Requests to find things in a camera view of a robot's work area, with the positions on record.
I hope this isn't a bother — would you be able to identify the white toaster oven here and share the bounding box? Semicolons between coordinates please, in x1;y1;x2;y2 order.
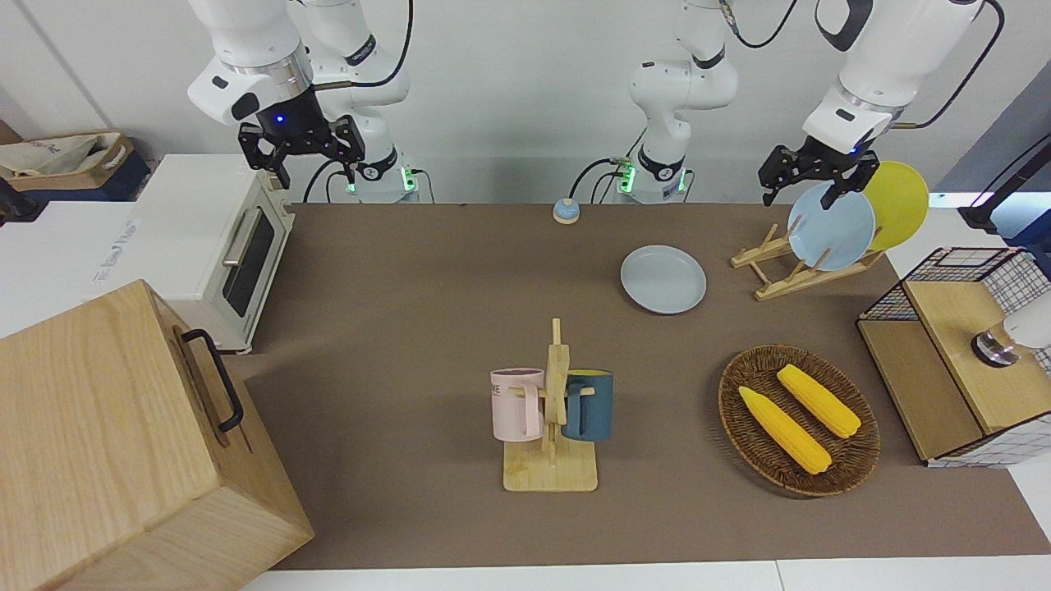
92;153;296;355

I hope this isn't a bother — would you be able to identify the toaster oven door handle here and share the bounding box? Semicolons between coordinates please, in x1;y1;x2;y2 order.
222;207;262;268

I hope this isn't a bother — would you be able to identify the black base cable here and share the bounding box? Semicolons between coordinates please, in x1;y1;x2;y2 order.
302;158;354;204
571;156;633;204

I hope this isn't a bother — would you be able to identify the black stand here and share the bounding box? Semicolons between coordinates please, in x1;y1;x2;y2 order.
957;135;1051;231

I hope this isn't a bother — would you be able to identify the beige cloth bag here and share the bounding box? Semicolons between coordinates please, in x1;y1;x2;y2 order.
0;134;124;177

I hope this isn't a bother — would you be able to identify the wooden mug tree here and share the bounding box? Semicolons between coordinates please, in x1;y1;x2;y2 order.
503;318;599;493

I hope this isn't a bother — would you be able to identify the brown table mat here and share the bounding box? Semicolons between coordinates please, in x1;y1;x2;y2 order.
226;203;1051;571

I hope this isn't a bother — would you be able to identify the pink mug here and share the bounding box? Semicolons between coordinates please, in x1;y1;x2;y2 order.
490;368;546;442

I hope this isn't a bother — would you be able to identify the light wooden box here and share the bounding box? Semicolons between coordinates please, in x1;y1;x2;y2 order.
0;279;315;591

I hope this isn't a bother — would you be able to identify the dark blue mug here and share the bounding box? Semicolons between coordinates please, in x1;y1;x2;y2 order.
562;369;615;442

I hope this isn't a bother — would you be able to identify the brown wicker basket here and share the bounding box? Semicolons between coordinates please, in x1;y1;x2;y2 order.
718;345;881;498

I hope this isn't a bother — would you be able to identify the dark blue bin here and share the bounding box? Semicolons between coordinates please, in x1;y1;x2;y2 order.
33;152;153;202

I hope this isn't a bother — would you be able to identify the wire and wood shelf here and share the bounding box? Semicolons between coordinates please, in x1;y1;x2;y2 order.
856;246;1051;469

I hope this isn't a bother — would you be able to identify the gray plate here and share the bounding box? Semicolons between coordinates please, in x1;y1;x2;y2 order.
620;245;708;315

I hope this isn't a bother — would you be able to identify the light blue plate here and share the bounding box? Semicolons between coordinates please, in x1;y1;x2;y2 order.
787;182;877;272

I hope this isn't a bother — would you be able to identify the black looped cable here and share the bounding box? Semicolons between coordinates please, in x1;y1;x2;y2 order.
718;0;801;48

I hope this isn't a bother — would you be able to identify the yellow corn cob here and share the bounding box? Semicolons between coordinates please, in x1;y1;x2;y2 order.
777;364;862;439
737;386;833;475

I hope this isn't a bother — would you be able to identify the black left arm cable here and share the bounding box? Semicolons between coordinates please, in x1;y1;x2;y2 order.
891;0;1007;131

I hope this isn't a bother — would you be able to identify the yellow plate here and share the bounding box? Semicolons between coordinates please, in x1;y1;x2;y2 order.
862;161;930;252

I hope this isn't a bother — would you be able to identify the cardboard box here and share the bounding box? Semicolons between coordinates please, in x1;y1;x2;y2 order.
0;131;136;194

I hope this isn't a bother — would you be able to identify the black box handle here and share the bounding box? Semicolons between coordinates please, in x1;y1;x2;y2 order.
182;328;246;434

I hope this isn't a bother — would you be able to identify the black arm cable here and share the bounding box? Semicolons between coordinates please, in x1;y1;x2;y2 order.
891;0;1007;131
312;0;415;91

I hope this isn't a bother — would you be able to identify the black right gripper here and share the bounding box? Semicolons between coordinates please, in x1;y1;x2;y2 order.
238;86;366;190

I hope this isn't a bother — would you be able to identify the white cylinder with metal end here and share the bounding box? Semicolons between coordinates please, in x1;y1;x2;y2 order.
971;289;1051;368

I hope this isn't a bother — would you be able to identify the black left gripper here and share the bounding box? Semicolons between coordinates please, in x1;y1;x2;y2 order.
757;135;881;210

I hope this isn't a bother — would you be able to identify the wooden plate rack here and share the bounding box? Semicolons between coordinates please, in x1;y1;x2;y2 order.
731;223;886;301

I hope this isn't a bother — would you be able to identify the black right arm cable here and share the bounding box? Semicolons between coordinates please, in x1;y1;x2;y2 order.
312;0;415;91

